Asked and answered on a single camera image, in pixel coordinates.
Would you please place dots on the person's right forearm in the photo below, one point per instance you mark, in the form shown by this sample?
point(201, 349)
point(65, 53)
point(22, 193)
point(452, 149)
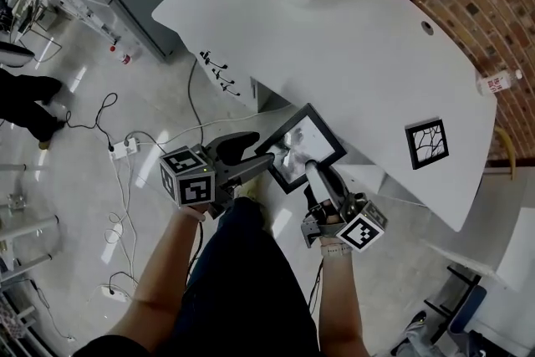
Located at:
point(338, 297)

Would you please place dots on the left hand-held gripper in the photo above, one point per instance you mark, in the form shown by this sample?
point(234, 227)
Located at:
point(190, 190)

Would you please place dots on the small bottle red cap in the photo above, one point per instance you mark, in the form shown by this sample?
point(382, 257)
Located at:
point(125, 58)

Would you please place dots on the black metal frame stand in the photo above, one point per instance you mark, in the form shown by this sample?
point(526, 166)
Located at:
point(455, 297)

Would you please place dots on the person's left forearm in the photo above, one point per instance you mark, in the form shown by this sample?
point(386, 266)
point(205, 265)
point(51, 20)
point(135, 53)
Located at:
point(163, 276)

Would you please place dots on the person's dark trousers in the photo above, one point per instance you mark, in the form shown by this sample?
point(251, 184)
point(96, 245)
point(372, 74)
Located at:
point(251, 288)

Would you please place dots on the white power strip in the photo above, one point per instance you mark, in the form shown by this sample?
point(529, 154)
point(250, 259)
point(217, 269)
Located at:
point(113, 292)
point(124, 148)

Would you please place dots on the clear bottle red label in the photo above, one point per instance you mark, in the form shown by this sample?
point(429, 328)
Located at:
point(497, 83)

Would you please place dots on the grey sneaker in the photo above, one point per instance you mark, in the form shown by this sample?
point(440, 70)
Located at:
point(411, 328)

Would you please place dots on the metal frame shelf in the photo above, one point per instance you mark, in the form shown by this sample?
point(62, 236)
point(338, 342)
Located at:
point(21, 230)

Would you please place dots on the black picture frame grey print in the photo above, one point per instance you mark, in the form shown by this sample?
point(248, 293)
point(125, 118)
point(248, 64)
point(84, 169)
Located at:
point(307, 134)

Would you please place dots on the blue chair seat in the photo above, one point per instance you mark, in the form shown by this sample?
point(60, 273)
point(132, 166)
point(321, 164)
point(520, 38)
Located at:
point(470, 313)

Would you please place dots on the white wristband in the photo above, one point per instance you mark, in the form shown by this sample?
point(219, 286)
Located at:
point(334, 250)

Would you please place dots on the small black picture frame branch print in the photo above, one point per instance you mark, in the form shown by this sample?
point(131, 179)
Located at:
point(427, 143)

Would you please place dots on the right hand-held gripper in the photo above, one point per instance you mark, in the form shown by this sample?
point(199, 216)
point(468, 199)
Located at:
point(359, 232)

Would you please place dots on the person's light shoe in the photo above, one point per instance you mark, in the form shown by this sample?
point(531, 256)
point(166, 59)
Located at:
point(250, 191)

